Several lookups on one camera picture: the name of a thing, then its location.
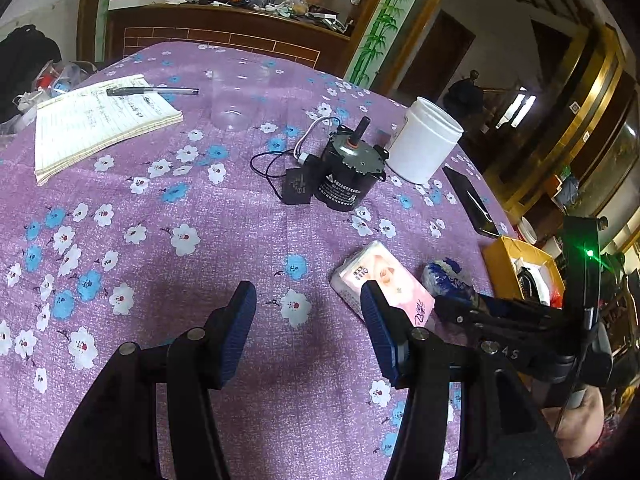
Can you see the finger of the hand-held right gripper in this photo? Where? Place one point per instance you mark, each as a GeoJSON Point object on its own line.
{"type": "Point", "coordinates": [465, 316]}
{"type": "Point", "coordinates": [520, 307]}

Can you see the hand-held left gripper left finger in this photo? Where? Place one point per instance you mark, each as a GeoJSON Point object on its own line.
{"type": "Point", "coordinates": [240, 332]}

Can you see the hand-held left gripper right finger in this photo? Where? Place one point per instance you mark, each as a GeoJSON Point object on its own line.
{"type": "Point", "coordinates": [380, 332]}

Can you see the red plastic bag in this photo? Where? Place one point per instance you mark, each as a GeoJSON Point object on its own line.
{"type": "Point", "coordinates": [556, 292]}

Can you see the blue and white packet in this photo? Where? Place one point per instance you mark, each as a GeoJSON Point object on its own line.
{"type": "Point", "coordinates": [442, 277]}

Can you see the yellow cardboard box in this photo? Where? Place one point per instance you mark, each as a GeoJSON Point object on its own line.
{"type": "Point", "coordinates": [500, 260]}

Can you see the pink tissue pack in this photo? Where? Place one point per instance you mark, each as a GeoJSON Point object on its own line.
{"type": "Point", "coordinates": [390, 275]}

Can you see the person's right hand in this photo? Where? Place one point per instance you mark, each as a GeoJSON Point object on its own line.
{"type": "Point", "coordinates": [580, 430]}

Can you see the black curved object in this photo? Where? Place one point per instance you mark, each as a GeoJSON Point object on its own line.
{"type": "Point", "coordinates": [532, 285]}

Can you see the black smartphone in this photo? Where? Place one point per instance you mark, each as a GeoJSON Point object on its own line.
{"type": "Point", "coordinates": [472, 205]}

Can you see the small blue bag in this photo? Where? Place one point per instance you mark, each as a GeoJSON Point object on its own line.
{"type": "Point", "coordinates": [569, 190]}

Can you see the black capacitor block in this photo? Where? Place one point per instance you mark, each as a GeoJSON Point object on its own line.
{"type": "Point", "coordinates": [297, 185]}

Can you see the white plastic jar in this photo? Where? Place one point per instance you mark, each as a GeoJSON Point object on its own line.
{"type": "Point", "coordinates": [425, 150]}

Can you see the clear plastic cup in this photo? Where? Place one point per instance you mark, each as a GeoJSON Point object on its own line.
{"type": "Point", "coordinates": [232, 120]}

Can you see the white paper notebook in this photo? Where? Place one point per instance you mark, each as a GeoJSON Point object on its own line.
{"type": "Point", "coordinates": [90, 125]}

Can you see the black pen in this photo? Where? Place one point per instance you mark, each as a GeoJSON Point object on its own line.
{"type": "Point", "coordinates": [150, 91]}

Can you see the brown wooden door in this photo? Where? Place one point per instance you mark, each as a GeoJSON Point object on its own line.
{"type": "Point", "coordinates": [435, 55]}

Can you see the bamboo painted pillar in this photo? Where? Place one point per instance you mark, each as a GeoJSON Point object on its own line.
{"type": "Point", "coordinates": [385, 25]}

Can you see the pile of plastic bags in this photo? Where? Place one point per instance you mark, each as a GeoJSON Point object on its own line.
{"type": "Point", "coordinates": [65, 77]}

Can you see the wooden counter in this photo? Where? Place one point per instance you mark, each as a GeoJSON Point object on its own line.
{"type": "Point", "coordinates": [200, 25]}

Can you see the pile of counter clutter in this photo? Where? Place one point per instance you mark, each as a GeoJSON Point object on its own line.
{"type": "Point", "coordinates": [280, 5]}

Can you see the black bag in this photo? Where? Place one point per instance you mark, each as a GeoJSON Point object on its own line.
{"type": "Point", "coordinates": [30, 60]}

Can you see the white flat board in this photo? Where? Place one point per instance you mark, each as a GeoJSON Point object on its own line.
{"type": "Point", "coordinates": [137, 1]}

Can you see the golden door frame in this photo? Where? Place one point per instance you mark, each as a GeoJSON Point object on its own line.
{"type": "Point", "coordinates": [575, 125]}

